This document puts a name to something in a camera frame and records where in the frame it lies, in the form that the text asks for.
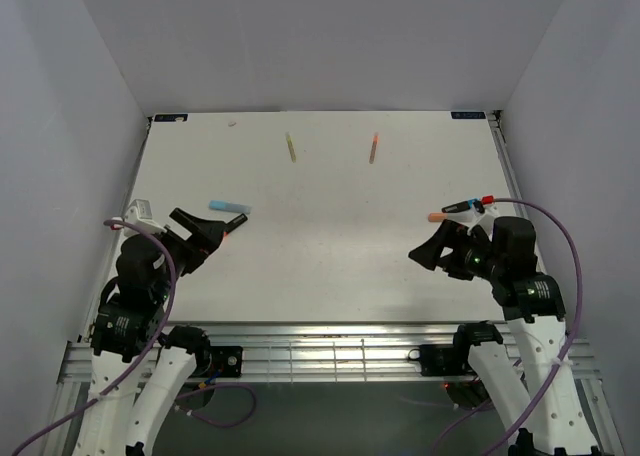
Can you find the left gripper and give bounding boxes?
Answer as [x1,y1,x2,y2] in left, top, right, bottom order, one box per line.
[154,206,226,299]

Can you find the yellow thin highlighter pen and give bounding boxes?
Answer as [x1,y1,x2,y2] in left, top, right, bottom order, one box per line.
[285,132,297,163]

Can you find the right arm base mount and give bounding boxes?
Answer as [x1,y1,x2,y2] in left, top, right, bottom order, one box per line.
[407,344,476,377]

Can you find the orange thin highlighter pen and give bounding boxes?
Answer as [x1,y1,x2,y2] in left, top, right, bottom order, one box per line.
[369,132,379,164]

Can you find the light blue highlighter marker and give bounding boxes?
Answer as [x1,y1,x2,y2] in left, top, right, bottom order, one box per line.
[209,200,252,214]

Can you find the right blue corner label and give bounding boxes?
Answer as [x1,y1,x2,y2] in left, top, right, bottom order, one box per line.
[450,111,486,120]

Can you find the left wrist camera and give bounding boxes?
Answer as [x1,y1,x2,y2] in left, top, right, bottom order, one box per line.
[122,199,165,234]

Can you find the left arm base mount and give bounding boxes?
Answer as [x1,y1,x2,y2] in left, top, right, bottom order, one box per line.
[192,346,244,379]

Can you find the black marker orange cap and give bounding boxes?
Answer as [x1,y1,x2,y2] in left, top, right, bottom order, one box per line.
[222,213,248,238]

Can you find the black marker blue cap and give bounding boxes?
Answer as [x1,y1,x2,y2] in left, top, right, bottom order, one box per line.
[442,199,485,214]

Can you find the peach cap clear highlighter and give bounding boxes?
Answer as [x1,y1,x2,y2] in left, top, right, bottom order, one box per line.
[427,213,448,223]

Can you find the blue corner label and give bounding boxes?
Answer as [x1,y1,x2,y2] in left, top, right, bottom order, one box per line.
[450,111,486,120]
[153,113,189,123]

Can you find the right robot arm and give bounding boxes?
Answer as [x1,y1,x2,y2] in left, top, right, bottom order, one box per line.
[408,216,600,455]

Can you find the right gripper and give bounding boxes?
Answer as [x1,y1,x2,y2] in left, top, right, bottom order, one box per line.
[407,218,503,281]

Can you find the left blue corner label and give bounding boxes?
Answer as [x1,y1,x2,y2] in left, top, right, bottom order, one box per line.
[153,113,189,123]

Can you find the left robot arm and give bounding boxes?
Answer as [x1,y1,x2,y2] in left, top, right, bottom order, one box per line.
[73,200,229,455]

